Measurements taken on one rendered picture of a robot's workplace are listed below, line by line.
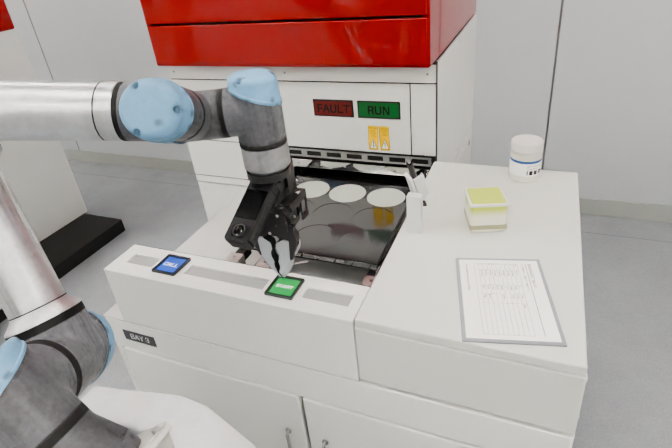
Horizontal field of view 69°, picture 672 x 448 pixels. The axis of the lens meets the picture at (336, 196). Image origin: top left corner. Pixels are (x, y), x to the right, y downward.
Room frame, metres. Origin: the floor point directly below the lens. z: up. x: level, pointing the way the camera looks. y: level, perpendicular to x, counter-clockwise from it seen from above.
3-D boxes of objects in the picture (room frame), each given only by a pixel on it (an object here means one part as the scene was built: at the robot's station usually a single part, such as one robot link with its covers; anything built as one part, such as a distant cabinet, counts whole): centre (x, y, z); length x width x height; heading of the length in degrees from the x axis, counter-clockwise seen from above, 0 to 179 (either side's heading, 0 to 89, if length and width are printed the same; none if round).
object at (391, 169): (1.26, -0.06, 0.89); 0.44 x 0.02 x 0.10; 65
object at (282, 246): (0.72, 0.09, 1.03); 0.06 x 0.03 x 0.09; 155
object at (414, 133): (1.35, 0.09, 1.02); 0.82 x 0.03 x 0.40; 65
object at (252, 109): (0.73, 0.11, 1.30); 0.09 x 0.08 x 0.11; 90
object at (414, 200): (0.86, -0.16, 1.03); 0.06 x 0.04 x 0.13; 155
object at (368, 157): (1.27, -0.06, 0.96); 0.44 x 0.01 x 0.02; 65
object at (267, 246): (0.73, 0.12, 1.03); 0.06 x 0.03 x 0.09; 155
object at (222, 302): (0.77, 0.23, 0.89); 0.55 x 0.09 x 0.14; 65
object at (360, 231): (1.07, 0.01, 0.90); 0.34 x 0.34 x 0.01; 65
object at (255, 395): (0.94, -0.02, 0.41); 0.97 x 0.64 x 0.82; 65
